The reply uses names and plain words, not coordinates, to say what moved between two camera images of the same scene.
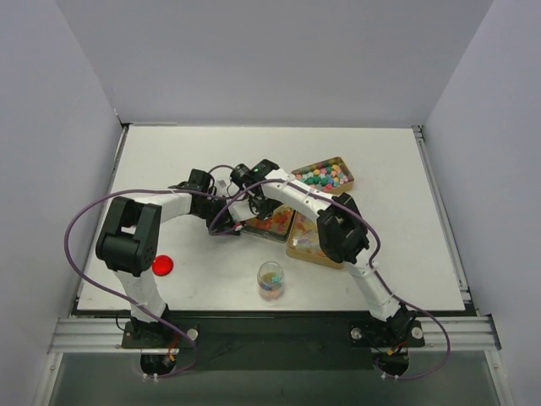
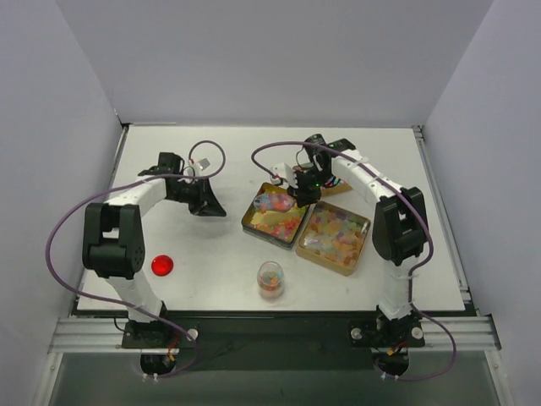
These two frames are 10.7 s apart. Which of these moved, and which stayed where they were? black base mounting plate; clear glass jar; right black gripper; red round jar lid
Moved: right black gripper
Stayed: black base mounting plate; clear glass jar; red round jar lid
